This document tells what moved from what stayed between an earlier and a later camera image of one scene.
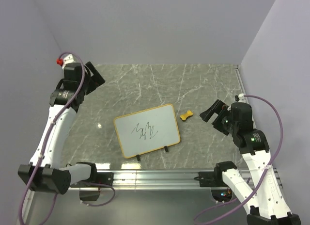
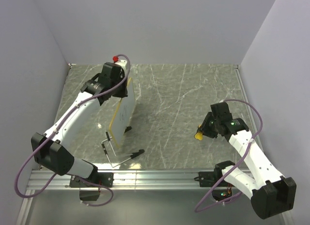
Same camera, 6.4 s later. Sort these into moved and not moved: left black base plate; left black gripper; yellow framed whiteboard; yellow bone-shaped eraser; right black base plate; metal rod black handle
Moved: metal rod black handle; yellow framed whiteboard; left black gripper; yellow bone-shaped eraser
Not moved: left black base plate; right black base plate
